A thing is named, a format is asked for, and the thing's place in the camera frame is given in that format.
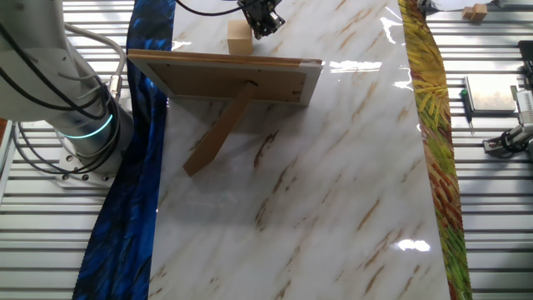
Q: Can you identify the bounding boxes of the yellow green painted cloth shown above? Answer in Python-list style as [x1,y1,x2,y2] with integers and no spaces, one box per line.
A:
[397,0,474,300]

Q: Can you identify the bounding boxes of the black box device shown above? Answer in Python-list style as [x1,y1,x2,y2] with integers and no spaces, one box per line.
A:
[518,39,533,91]

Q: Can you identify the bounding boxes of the blue painted cloth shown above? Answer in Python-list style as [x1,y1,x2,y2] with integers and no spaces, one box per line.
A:
[72,0,178,300]

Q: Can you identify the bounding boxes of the grey cable with metal plug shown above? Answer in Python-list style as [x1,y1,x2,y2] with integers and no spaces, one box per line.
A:
[64,22,128,103]

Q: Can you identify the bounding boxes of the white marble pattern sheet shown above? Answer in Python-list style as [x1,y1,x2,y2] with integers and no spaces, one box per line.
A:
[147,0,453,300]

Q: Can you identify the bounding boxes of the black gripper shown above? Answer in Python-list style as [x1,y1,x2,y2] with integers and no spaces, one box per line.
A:
[237,0,286,41]

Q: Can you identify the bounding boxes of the green handled screwdriver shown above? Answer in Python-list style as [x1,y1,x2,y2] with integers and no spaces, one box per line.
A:
[460,88,476,135]

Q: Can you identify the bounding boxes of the small wooden block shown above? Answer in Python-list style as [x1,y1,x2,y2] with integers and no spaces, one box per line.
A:
[470,2,489,24]

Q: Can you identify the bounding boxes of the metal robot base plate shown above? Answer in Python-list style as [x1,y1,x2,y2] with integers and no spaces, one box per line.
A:
[56,145,118,188]

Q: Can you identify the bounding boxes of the ribbed silver camera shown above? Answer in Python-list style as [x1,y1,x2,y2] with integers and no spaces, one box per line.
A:
[511,85,533,126]

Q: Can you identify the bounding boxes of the black small camera cable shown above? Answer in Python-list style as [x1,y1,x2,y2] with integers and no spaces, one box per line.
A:
[499,128,526,153]

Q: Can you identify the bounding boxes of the flat grey metal plate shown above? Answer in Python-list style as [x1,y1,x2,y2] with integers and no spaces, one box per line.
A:
[463,73,518,114]

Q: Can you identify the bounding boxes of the black looped cable bundle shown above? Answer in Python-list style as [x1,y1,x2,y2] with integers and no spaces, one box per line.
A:
[0,22,122,176]

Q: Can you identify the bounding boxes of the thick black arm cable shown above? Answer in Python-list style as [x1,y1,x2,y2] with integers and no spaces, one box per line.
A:
[174,0,245,18]

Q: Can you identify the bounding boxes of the wooden picture frame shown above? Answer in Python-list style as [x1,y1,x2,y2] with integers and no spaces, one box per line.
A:
[127,48,324,178]

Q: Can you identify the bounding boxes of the light wooden cube block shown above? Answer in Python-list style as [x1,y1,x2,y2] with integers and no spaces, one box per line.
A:
[227,19,254,56]

